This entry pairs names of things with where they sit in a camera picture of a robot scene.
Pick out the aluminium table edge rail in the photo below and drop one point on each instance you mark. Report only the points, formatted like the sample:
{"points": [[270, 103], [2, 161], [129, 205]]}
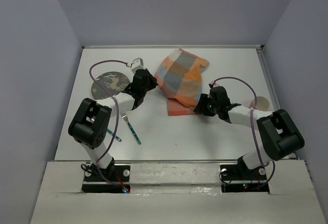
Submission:
{"points": [[173, 46]]}

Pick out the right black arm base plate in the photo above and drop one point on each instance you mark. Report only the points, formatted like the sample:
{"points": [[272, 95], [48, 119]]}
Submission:
{"points": [[253, 181]]}

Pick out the orange grey checkered cloth napkin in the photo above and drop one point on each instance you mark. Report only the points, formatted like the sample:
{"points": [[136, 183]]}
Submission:
{"points": [[179, 77]]}

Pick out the spoon with teal handle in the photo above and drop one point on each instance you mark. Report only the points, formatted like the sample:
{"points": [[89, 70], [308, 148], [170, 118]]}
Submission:
{"points": [[115, 136]]}

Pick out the dark round deer plate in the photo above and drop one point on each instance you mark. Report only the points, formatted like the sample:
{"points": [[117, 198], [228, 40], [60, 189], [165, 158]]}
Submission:
{"points": [[113, 82]]}

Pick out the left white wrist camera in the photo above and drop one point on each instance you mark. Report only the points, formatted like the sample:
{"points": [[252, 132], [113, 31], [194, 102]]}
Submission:
{"points": [[137, 64]]}

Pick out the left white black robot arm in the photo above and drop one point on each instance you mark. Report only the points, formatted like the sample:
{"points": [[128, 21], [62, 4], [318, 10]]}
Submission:
{"points": [[90, 122]]}

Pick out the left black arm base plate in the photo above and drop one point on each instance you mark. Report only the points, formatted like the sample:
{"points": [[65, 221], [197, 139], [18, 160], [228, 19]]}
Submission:
{"points": [[118, 182]]}

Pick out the white front cover panel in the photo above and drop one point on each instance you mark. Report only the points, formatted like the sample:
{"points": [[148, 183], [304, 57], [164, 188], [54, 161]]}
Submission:
{"points": [[177, 193]]}

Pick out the fork with teal handle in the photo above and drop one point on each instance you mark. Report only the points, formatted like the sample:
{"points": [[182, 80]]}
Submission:
{"points": [[126, 119]]}

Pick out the red white paper cup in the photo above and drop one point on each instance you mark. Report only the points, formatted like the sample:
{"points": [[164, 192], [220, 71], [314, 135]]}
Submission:
{"points": [[260, 103]]}

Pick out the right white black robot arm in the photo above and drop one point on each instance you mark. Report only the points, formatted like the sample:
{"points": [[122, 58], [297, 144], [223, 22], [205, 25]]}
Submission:
{"points": [[275, 134]]}

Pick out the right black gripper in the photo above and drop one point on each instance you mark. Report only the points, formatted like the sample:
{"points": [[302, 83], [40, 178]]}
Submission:
{"points": [[200, 107]]}

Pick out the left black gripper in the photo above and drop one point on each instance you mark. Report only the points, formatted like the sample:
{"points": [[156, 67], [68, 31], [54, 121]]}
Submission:
{"points": [[152, 82]]}

